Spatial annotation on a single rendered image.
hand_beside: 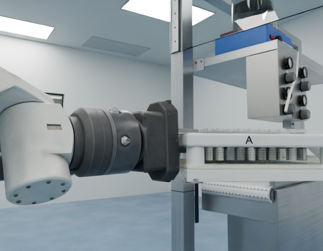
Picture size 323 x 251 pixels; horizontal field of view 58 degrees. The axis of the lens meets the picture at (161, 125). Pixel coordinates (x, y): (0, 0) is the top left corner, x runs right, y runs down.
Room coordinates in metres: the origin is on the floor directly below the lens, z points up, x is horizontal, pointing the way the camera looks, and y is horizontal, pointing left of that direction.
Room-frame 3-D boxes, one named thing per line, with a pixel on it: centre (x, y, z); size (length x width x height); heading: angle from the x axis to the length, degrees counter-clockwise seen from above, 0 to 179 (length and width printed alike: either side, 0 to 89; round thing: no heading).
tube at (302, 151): (0.48, -0.23, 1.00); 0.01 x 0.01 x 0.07
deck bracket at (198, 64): (1.04, -0.13, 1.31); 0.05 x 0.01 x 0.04; 44
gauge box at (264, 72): (0.95, -0.38, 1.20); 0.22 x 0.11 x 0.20; 134
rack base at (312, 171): (0.55, -0.15, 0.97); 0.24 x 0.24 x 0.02; 6
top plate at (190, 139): (0.55, -0.15, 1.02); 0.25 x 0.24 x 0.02; 6
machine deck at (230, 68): (1.19, -0.43, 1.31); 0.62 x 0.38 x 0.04; 134
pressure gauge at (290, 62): (0.87, -0.39, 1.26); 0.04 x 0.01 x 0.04; 134
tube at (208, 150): (0.46, -0.08, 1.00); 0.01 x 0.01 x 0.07
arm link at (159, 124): (0.42, 0.04, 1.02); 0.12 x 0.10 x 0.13; 128
